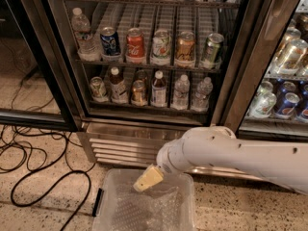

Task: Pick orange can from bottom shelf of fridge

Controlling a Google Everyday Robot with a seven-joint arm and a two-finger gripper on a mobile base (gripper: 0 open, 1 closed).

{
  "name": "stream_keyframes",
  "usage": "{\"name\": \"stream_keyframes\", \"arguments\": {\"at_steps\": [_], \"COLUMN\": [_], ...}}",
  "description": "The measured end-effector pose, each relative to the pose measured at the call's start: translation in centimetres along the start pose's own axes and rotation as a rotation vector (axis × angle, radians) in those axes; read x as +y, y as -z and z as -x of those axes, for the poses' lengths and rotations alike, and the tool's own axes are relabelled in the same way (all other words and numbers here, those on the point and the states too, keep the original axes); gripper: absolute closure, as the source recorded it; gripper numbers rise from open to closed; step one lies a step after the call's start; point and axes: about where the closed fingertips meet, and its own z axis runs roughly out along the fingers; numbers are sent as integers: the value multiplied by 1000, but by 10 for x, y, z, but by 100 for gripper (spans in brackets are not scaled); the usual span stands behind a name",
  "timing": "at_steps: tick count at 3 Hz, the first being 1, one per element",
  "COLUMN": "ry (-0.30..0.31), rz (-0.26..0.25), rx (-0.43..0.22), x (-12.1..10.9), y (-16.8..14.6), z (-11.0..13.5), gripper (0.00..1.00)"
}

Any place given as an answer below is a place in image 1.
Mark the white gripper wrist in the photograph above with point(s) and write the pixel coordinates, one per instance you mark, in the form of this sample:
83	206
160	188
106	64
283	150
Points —
165	162

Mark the orange soda can front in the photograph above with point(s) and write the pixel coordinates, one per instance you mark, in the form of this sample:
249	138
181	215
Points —
139	97

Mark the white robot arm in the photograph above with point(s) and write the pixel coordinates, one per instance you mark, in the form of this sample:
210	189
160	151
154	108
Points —
282	163

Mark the clear water bottle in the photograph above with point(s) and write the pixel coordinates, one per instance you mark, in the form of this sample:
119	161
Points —
200	98
181	90

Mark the green white can bottom shelf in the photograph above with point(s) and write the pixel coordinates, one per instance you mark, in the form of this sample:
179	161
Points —
98	89

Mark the orange soda can behind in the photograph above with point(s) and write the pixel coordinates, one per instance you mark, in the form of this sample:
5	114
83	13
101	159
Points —
141	75

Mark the stainless steel fridge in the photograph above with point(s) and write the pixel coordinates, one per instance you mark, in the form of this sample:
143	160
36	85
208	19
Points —
130	135

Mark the orange brown soda can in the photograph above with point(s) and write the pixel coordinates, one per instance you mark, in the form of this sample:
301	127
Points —
184	51

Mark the white green can right fridge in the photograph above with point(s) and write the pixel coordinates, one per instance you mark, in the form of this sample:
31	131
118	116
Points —
263	101

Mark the white green soda can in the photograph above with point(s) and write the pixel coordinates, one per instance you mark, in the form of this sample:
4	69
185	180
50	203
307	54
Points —
160	51

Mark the closed right fridge door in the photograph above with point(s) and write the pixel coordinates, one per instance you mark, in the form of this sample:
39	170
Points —
264	24

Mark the red coca cola can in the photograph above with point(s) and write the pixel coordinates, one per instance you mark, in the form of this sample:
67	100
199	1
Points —
135	50

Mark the clear water bottle middle shelf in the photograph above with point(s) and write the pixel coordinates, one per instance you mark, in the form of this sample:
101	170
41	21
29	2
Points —
82	32

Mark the blue pepsi can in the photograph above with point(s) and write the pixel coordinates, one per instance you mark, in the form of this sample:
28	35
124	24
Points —
110	44

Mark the open glass fridge door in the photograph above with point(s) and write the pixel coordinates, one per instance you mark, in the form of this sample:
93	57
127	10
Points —
35	86

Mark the blue pepsi can right fridge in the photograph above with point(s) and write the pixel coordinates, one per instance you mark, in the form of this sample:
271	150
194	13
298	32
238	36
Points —
285	105

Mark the silver can right fridge upper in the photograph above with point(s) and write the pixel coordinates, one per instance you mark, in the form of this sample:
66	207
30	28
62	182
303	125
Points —
287	62

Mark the clear plastic bin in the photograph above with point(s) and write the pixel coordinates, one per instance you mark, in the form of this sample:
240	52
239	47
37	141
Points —
116	177

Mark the bubble wrap sheet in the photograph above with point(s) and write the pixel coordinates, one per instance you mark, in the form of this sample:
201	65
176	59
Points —
152	210

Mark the clear water bottle bottom right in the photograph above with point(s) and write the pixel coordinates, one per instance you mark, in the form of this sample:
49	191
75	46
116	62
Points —
200	98

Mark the dark tea bottle purple label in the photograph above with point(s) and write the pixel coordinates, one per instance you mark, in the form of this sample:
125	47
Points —
159	90

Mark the brown tea bottle left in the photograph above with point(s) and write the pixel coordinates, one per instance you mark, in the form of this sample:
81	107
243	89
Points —
118	87

